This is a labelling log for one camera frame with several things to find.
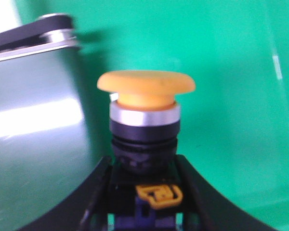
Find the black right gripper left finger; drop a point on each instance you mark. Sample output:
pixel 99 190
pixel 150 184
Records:
pixel 84 209

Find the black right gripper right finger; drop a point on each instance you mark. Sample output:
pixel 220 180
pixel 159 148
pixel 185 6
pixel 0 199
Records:
pixel 208 210

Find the yellow mushroom push button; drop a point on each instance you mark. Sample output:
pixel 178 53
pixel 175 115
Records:
pixel 145 190

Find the silver metal conveyor side guide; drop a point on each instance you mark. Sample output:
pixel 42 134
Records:
pixel 44 141

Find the green conveyor belt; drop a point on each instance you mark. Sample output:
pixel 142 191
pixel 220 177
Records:
pixel 235 125

